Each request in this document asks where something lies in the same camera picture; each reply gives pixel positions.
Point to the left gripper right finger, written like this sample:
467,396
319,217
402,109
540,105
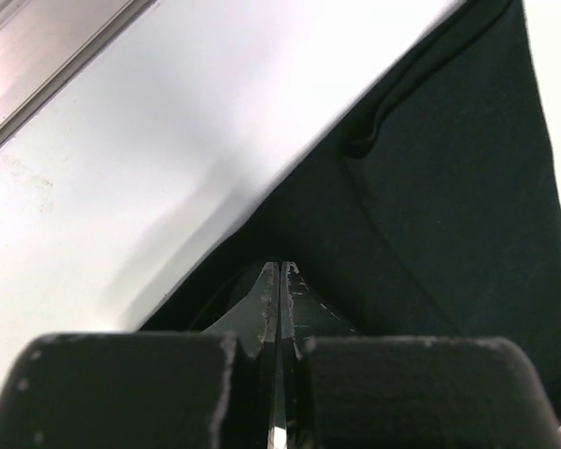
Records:
346,390

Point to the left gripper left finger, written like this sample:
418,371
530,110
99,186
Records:
208,389

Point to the black t-shirt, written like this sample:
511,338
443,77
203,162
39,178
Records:
430,209

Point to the left aluminium corner post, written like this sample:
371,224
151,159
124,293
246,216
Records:
43,44

